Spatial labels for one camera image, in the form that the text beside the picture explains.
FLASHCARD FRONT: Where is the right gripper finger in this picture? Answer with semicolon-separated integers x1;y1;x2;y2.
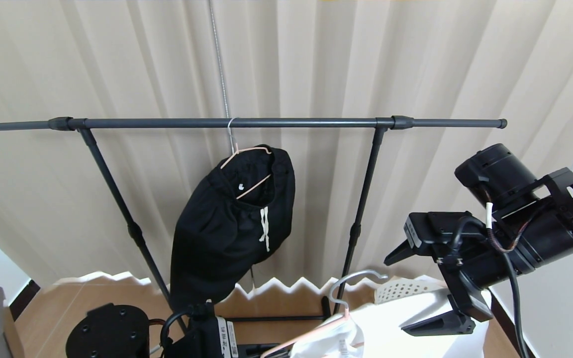
401;307;477;338
383;239;417;267

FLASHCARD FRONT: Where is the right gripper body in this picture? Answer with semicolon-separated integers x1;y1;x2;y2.
438;206;573;323

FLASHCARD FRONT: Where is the white printed garment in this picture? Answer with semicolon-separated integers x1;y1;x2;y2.
290;287;492;358

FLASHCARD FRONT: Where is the pink clothes hanger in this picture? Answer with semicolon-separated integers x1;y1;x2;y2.
261;270;389;358
220;118;273;200

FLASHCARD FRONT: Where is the black garment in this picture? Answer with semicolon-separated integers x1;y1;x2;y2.
170;144;296;311

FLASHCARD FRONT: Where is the white laundry basket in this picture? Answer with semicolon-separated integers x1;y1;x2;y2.
375;276;449;305

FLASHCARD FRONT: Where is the black clothes rack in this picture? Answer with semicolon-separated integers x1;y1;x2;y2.
0;116;508;358

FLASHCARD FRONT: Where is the thin grey curtain wand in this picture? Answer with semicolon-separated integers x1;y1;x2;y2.
208;0;237;155

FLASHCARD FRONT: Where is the beige curtain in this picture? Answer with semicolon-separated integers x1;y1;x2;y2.
0;0;573;299

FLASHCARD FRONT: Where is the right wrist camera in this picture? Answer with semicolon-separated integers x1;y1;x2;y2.
404;211;486;260

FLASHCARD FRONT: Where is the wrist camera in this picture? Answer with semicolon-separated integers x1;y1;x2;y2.
404;211;486;260
165;302;240;358

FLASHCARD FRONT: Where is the black cable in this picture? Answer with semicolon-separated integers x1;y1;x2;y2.
160;309;191;351
448;215;531;358

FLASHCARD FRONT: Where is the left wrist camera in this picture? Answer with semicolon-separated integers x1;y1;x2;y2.
165;302;240;358

